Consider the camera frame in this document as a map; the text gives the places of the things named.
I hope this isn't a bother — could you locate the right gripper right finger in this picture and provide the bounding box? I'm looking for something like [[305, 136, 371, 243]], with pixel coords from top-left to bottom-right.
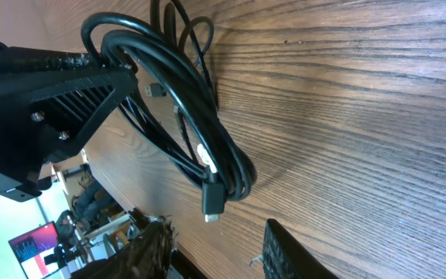
[[262, 219, 338, 279]]

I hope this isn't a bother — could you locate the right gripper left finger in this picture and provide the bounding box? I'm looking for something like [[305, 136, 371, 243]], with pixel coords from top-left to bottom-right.
[[70, 220, 173, 279]]

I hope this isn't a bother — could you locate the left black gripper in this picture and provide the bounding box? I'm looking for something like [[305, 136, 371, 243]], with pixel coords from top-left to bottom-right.
[[0, 42, 138, 202]]

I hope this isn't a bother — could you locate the background seated person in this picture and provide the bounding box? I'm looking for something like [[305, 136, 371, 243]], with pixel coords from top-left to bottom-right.
[[70, 174, 114, 231]]

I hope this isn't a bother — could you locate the background computer monitor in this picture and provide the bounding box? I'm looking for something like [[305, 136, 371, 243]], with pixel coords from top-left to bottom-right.
[[9, 222, 59, 279]]

